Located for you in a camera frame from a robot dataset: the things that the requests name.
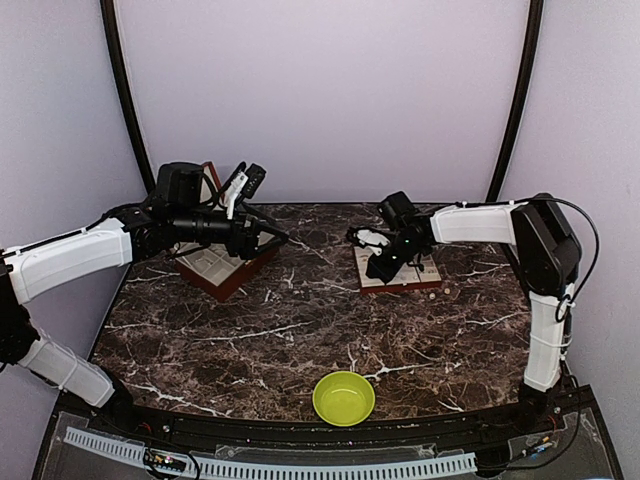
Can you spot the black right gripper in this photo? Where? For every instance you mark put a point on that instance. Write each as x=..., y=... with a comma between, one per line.
x=383, y=272

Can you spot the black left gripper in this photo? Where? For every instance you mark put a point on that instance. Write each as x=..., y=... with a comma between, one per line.
x=246, y=247

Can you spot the brown ring earring tray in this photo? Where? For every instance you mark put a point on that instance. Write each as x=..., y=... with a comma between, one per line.
x=408, y=278

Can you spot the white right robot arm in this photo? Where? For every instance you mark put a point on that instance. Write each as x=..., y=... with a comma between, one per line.
x=547, y=261

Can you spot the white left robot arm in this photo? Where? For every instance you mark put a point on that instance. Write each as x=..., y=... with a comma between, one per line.
x=184, y=208

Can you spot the brown wooden jewelry box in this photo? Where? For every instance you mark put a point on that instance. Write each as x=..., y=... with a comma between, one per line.
x=208, y=266

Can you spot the green bowl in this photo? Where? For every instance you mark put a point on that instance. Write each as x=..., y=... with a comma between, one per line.
x=343, y=398

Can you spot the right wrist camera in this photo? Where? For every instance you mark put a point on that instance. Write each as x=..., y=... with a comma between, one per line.
x=373, y=239

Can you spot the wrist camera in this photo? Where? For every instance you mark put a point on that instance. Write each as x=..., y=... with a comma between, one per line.
x=242, y=184
x=373, y=239

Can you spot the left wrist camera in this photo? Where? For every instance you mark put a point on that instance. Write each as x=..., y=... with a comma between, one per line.
x=242, y=184

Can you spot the white slotted cable duct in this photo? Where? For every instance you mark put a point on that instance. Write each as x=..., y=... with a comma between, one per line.
x=167, y=464

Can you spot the black left frame post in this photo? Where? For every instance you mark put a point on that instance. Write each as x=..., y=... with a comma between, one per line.
x=128, y=110

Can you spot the black frame post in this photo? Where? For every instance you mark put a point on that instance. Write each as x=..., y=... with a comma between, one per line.
x=128, y=110
x=520, y=94

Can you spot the black right frame post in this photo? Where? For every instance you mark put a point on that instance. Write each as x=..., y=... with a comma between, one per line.
x=520, y=94

